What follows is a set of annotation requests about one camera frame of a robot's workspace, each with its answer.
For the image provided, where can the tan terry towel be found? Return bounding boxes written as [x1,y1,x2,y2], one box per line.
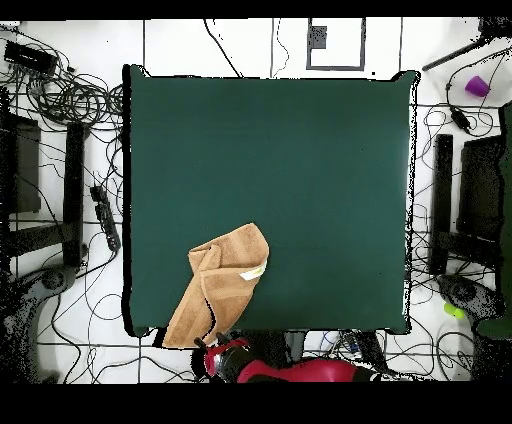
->
[161,222,270,349]

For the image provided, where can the black flat box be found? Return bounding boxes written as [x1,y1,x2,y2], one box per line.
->
[0,113,42,215]
[456,135,506,241]

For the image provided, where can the black floor device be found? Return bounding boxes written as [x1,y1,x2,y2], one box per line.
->
[339,329,387,375]

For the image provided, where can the black power strip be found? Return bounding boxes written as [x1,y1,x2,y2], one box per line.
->
[89,184,122,252]

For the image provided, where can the black stand bar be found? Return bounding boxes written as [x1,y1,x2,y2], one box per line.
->
[7,120,87,270]
[429,133,501,276]

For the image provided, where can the dark green table cloth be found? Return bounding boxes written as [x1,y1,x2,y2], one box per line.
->
[121,63,419,337]

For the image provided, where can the lime green object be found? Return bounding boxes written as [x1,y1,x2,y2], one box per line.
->
[442,301,468,321]

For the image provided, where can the dark grey square plate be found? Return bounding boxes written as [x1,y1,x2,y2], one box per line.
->
[307,25,328,50]

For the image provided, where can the black power adapter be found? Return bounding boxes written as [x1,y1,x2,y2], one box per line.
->
[449,105,474,135]

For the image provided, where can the dark green hanging cloth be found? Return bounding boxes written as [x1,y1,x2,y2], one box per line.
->
[475,101,512,341]

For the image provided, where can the black electronics box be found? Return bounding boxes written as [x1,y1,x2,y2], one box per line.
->
[2,39,60,77]

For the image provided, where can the purple cup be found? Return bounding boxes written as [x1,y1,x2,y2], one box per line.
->
[464,74,491,98]

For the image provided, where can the black tripod rod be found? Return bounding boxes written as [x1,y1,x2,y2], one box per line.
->
[421,16,512,73]

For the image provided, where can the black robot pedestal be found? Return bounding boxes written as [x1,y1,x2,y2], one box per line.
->
[233,329,307,363]

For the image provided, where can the tangled black cables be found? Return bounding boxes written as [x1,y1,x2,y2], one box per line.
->
[0,23,125,133]

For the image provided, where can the grey square frame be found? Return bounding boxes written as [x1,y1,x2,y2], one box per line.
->
[305,17,367,72]

